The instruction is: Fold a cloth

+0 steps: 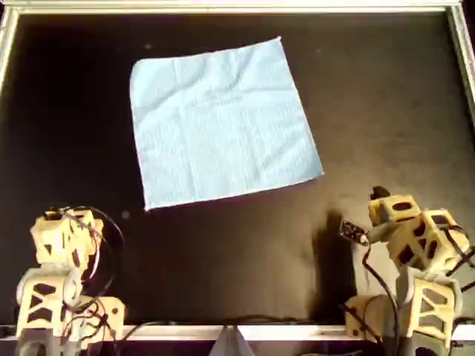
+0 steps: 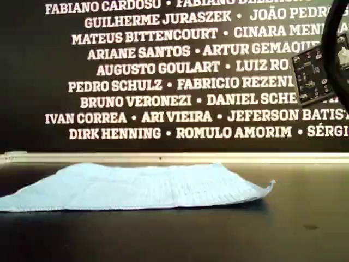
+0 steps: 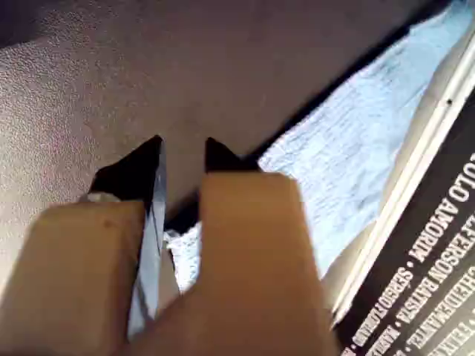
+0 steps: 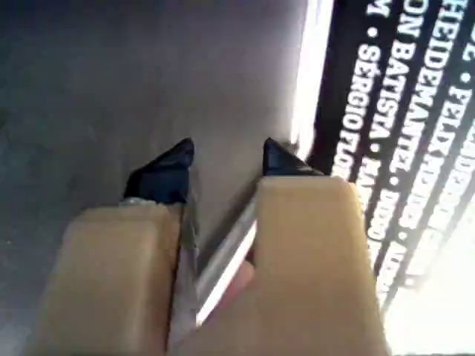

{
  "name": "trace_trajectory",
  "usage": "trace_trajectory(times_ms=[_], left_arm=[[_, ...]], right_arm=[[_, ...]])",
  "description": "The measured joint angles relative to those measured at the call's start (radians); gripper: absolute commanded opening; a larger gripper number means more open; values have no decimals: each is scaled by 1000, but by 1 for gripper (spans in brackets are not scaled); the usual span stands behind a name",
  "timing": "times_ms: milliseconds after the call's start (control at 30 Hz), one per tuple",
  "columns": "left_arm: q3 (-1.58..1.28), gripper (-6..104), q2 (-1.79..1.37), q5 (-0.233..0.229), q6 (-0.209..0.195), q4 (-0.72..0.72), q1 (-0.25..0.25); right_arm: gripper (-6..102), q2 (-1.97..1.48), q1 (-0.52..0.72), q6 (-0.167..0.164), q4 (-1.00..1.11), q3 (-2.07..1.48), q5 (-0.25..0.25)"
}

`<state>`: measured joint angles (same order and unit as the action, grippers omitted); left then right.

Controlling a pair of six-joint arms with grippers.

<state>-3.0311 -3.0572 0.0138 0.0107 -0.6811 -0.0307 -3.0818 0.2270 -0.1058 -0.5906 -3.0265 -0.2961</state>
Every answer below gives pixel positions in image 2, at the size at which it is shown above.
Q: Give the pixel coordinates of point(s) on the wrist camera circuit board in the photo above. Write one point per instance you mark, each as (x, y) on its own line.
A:
(308, 76)

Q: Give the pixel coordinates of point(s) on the light blue microfibre cloth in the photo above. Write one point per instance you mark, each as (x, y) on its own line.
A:
(136, 188)

